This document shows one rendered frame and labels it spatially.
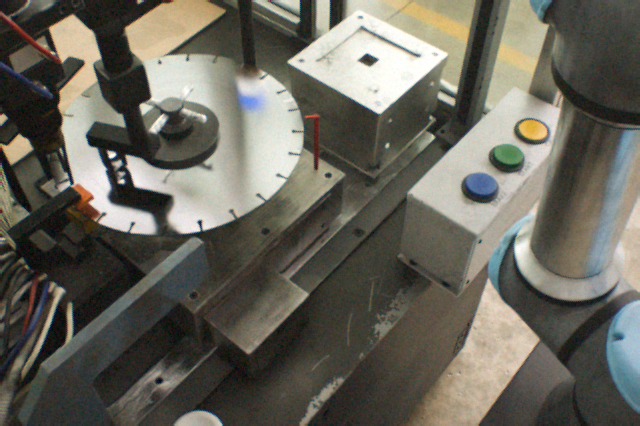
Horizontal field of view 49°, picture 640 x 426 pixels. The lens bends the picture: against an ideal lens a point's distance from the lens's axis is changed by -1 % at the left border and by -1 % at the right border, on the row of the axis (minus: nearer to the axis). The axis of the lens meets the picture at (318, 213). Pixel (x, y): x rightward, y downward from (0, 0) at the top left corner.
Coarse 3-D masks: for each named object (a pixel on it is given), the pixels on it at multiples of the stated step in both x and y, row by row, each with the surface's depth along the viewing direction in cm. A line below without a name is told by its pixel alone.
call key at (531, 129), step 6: (528, 120) 101; (534, 120) 101; (522, 126) 100; (528, 126) 100; (534, 126) 100; (540, 126) 100; (522, 132) 99; (528, 132) 99; (534, 132) 99; (540, 132) 99; (546, 132) 99; (528, 138) 98; (534, 138) 98; (540, 138) 98
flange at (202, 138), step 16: (160, 112) 93; (208, 112) 93; (176, 128) 89; (192, 128) 90; (208, 128) 91; (176, 144) 89; (192, 144) 89; (208, 144) 89; (160, 160) 88; (176, 160) 88; (192, 160) 88
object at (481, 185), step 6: (474, 174) 93; (480, 174) 93; (486, 174) 93; (468, 180) 93; (474, 180) 93; (480, 180) 93; (486, 180) 93; (492, 180) 93; (468, 186) 92; (474, 186) 92; (480, 186) 92; (486, 186) 92; (492, 186) 92; (468, 192) 92; (474, 192) 91; (480, 192) 91; (486, 192) 91; (492, 192) 91
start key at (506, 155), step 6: (504, 144) 97; (510, 144) 97; (498, 150) 96; (504, 150) 96; (510, 150) 96; (516, 150) 96; (492, 156) 97; (498, 156) 95; (504, 156) 95; (510, 156) 95; (516, 156) 95; (522, 156) 95; (498, 162) 95; (504, 162) 95; (510, 162) 95; (516, 162) 95
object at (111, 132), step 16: (128, 112) 77; (96, 128) 83; (112, 128) 83; (128, 128) 80; (144, 128) 81; (96, 144) 83; (112, 144) 82; (128, 144) 82; (144, 144) 82; (160, 144) 84
